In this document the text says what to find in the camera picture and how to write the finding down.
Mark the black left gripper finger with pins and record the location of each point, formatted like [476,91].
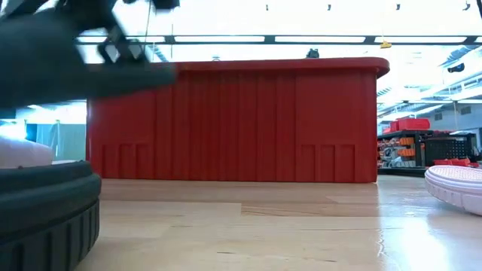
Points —
[120,41]
[56,71]

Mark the black rubber slide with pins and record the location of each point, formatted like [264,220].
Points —
[41,211]

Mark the large red plastic bin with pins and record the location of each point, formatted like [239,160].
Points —
[241,124]

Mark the red bin on shelf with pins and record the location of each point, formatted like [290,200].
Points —
[412,124]

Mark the grey-green curtain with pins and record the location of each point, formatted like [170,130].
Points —
[69,141]

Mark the overhead LED light bar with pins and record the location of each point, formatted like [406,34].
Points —
[320,39]

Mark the yellow hanging tag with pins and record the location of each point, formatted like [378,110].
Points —
[385,44]

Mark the black shelf with orange bins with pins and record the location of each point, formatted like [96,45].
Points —
[404,150]

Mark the black ceiling fixture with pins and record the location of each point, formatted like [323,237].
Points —
[456,68]

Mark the black pegboard cart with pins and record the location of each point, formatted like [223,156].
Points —
[450,148]

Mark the flat red trays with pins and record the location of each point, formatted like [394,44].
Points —
[453,162]

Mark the white slide showing sole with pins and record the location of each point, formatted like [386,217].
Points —
[457,186]

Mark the black overhead camera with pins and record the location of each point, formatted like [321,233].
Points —
[312,53]

